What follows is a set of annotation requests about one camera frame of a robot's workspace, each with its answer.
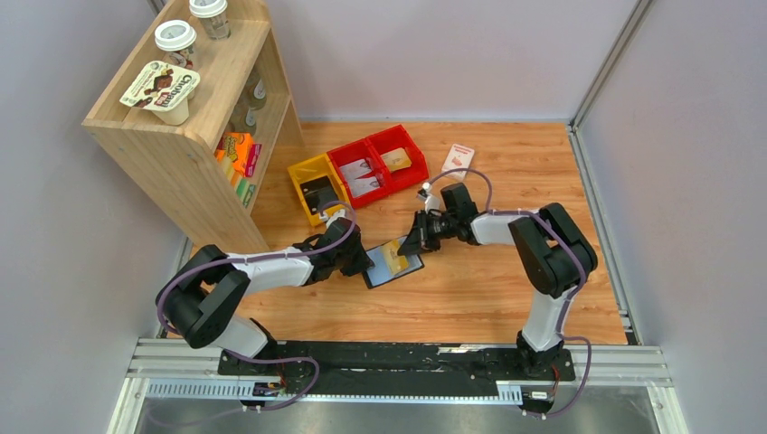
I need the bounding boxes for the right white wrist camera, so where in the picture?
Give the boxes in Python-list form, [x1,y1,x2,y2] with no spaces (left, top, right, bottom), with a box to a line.
[417,182,441,212]

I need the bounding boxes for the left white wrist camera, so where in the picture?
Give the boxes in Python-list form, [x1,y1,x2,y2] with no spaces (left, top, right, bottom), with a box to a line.
[320,207,346,226]

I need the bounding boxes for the red plastic bin right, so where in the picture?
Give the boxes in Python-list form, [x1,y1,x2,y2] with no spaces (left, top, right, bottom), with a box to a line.
[366,125,429,193]

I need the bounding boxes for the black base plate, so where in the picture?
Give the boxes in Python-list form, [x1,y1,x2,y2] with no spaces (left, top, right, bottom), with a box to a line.
[218,341,576,398]

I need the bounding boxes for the orange snack box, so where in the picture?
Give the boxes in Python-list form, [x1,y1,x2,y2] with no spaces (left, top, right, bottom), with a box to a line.
[214,132,262,177]

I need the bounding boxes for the gold credit card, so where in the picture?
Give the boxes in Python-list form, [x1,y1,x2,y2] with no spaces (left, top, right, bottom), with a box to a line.
[381,239,409,275]

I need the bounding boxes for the wooden shelf unit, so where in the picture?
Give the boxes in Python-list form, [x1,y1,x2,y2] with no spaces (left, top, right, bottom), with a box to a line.
[83,1,304,253]

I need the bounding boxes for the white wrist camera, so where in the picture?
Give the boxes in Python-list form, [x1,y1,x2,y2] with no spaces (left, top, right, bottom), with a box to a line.
[320,207,346,226]
[417,182,441,212]

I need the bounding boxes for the Chobani yogurt cup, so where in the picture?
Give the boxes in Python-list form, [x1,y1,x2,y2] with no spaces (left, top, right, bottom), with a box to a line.
[119,61,201,126]

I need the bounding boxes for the glass bottle on shelf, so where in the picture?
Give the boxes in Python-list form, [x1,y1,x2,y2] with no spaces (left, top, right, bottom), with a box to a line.
[243,69,267,110]

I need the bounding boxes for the white lidded cup far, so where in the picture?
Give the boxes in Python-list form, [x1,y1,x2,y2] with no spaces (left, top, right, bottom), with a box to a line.
[189,0,231,41]

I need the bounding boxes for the white lidded cup near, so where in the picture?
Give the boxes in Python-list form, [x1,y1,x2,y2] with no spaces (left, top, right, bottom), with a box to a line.
[154,20,197,71]

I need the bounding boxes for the white lidded cup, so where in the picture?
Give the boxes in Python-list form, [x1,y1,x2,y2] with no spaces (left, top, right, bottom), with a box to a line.
[154,20,197,71]
[189,0,231,41]

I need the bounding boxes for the white cards in bin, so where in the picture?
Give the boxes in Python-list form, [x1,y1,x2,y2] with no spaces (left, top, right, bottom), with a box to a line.
[339,159,382,198]

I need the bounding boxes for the white pink card box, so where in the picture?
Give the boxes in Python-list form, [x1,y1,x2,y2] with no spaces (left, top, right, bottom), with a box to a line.
[441,143,475,182]

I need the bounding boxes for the red plastic bin middle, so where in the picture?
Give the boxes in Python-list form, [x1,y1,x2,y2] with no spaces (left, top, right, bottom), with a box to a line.
[327,139,393,208]

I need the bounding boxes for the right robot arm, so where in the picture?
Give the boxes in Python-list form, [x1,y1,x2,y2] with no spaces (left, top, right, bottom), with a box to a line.
[398,183,598,359]

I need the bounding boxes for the yellow plastic bin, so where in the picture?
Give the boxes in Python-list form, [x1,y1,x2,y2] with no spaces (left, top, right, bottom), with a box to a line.
[288,153,350,227]

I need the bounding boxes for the red plastic bin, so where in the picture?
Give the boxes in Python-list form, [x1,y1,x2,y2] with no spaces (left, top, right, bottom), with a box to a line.
[327,139,393,208]
[366,125,429,193]

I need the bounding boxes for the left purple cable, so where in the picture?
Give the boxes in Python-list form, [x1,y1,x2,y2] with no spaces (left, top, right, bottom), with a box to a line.
[156,200,359,414]

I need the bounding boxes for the black card in bin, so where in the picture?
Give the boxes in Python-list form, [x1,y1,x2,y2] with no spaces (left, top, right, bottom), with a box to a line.
[299,176,338,214]

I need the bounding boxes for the tan card in bin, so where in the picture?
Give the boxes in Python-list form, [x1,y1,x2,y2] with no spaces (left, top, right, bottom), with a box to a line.
[381,147,412,173]

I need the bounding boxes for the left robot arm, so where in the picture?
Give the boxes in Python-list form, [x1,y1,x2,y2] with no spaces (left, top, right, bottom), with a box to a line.
[156,217,374,357]

